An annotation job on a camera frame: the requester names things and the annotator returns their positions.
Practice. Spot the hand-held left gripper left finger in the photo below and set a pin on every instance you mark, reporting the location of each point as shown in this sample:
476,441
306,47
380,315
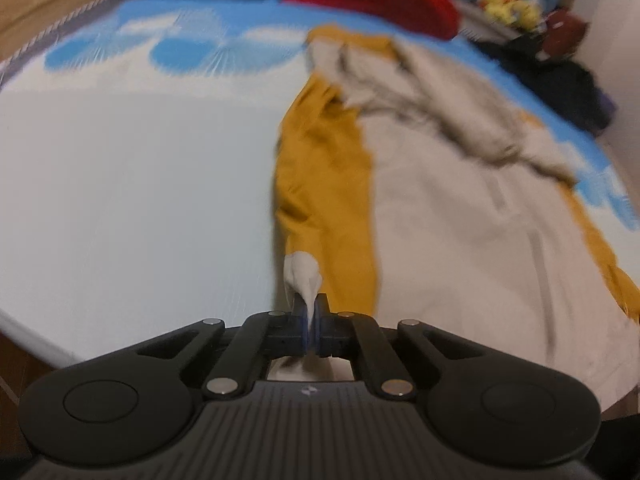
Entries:
301,332

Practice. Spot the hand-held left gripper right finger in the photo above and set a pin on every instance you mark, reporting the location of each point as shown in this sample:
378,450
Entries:
320,332

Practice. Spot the beige and yellow hooded jacket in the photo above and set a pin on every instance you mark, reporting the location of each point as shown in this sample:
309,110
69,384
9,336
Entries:
440,220

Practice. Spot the black clothes pile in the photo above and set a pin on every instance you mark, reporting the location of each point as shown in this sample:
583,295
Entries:
560,85

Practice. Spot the yellow plush toy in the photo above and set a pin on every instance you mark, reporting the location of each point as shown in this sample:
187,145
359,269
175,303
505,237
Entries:
526,12
497,0

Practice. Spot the dark red backpack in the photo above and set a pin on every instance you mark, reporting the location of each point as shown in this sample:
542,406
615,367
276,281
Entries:
565,32

